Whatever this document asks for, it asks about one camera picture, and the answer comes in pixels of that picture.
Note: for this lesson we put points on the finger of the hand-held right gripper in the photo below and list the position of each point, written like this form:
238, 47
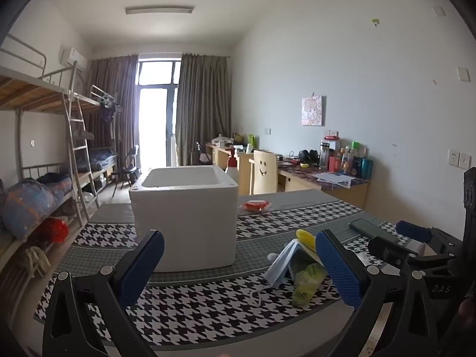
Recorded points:
412, 230
390, 248

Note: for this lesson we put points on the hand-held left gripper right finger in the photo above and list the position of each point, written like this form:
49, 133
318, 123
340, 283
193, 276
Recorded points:
338, 267

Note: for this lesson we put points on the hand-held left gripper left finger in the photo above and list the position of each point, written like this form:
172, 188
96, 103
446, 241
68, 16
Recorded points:
143, 267

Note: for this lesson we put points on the green wet wipe packet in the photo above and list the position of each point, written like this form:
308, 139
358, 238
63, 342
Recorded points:
305, 282

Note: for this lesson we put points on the yellow foam net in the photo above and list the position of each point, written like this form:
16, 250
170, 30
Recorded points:
305, 238

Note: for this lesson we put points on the blue face mask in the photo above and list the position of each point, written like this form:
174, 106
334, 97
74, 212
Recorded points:
279, 267

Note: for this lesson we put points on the white foam box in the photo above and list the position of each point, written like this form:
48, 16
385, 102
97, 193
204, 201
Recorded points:
186, 223

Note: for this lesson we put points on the black phone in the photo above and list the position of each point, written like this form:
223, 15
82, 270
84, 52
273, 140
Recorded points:
366, 227

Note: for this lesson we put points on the houndstooth tablecloth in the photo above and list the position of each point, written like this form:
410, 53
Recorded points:
208, 305

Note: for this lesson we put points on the wooden desk patterned top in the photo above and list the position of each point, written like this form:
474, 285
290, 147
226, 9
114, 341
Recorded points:
334, 191

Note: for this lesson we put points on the printed papers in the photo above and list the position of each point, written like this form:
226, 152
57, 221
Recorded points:
334, 178

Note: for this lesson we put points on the row of toiletry bottles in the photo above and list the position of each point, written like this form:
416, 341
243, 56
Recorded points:
349, 160

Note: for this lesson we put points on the red plastic bag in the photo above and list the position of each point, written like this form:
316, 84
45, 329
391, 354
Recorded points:
55, 230

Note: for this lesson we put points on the black folding chair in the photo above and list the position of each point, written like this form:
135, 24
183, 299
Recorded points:
126, 173

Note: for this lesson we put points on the red plastic packet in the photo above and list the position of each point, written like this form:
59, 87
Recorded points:
254, 206

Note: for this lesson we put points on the black headphones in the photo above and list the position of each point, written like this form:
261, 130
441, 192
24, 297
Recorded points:
308, 156

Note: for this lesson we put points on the blue checked mattress bedding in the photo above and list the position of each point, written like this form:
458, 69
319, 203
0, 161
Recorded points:
102, 158

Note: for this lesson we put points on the wooden chair smiley face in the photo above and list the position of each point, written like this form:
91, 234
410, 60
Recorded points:
264, 174

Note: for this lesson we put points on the dark blue quilt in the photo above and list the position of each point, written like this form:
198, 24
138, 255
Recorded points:
54, 178

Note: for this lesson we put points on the white pump bottle red cap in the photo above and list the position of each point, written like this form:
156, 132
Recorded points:
231, 173

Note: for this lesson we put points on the blue plaid bedding bundle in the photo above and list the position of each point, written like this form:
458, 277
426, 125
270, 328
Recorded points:
26, 208

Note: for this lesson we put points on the plain wooden desk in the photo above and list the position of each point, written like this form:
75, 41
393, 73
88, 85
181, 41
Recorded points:
221, 158

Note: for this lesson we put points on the metal bunk ladder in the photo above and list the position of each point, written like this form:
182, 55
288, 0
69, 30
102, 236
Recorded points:
80, 148

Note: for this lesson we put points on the grey pillow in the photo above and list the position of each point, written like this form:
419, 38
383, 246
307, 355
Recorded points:
83, 134

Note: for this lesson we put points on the glass balcony door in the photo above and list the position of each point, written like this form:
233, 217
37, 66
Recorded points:
156, 119

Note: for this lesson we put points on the green bag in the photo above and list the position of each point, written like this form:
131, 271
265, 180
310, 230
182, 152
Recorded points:
251, 139

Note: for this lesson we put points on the dark hanging clothes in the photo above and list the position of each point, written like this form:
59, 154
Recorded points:
108, 111

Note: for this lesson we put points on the short metal bunk bed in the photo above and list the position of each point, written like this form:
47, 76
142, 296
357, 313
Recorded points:
98, 100

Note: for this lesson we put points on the brown curtain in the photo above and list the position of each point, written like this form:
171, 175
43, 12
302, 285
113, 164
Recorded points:
204, 104
115, 89

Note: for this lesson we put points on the long metal bunk bed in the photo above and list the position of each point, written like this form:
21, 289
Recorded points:
33, 93

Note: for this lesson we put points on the white air conditioner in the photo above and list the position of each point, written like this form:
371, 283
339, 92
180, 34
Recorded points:
74, 57

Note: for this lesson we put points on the ceiling light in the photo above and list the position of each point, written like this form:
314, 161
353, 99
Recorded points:
160, 9

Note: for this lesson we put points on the white double wall socket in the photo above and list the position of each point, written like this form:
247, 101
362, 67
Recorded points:
459, 158

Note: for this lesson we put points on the white wall sockets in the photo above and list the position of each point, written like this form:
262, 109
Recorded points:
331, 133

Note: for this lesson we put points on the pink wall poster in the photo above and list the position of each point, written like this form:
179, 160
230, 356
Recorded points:
313, 110

